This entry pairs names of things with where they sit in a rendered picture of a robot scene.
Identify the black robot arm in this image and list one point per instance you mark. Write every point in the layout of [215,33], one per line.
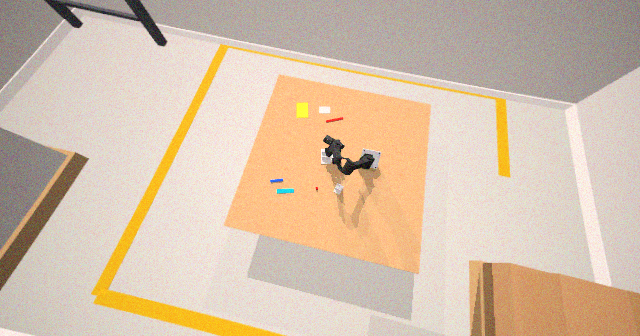
[334,148]

